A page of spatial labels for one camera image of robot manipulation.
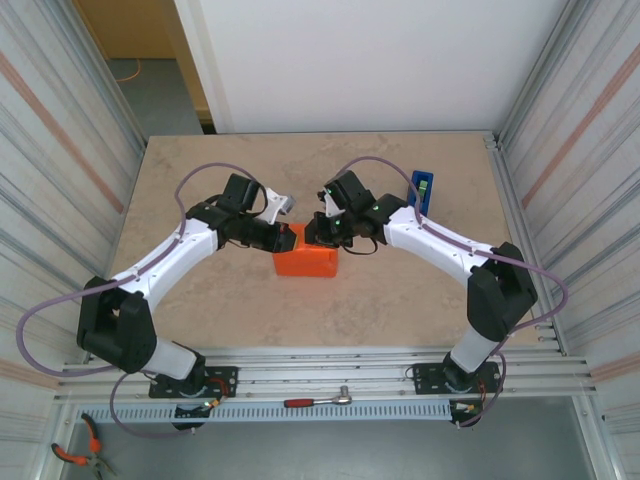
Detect orange wrapping paper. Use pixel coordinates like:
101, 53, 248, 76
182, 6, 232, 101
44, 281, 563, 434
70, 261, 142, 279
272, 222, 341, 280

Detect blue tape dispenser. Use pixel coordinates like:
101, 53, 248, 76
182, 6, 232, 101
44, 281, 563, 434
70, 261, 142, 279
407, 169, 435, 216

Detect aluminium mounting rails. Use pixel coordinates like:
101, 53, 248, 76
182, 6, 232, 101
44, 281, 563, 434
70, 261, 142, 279
53, 346, 600, 405

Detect tan wooden door jamb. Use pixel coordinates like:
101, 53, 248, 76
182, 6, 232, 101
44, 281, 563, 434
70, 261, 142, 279
172, 0, 217, 135

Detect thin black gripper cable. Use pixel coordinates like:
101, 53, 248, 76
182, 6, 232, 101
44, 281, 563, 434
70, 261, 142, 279
347, 234, 381, 257

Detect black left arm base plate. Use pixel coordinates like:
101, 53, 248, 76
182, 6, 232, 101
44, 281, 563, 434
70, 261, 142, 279
148, 365, 239, 400

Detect aluminium side rail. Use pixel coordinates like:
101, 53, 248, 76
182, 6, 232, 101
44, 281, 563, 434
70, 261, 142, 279
483, 130, 569, 357

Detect red and black power wire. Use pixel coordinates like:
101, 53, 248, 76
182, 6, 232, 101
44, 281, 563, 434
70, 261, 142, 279
202, 375, 237, 409
452, 380, 487, 416

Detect red-handled ratchet wrench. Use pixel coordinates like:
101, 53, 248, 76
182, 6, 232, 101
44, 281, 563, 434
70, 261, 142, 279
283, 384, 355, 409

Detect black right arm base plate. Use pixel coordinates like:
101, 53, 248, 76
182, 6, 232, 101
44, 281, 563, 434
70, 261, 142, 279
412, 362, 502, 396

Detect slotted grey cable duct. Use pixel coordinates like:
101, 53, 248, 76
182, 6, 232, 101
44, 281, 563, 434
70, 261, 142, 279
74, 399, 454, 424

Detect aluminium frame post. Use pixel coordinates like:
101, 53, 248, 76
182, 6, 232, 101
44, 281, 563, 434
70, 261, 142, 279
69, 0, 149, 156
497, 0, 571, 146

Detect orange floor cable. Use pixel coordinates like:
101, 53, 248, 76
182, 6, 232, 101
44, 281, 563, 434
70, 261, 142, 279
115, 57, 144, 84

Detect black electronics bracket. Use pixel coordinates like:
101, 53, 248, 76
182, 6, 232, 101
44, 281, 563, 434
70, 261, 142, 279
171, 402, 221, 432
448, 398, 485, 431

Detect orange-handled pliers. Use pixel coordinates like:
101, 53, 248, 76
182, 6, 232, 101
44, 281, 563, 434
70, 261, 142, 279
51, 412, 119, 477

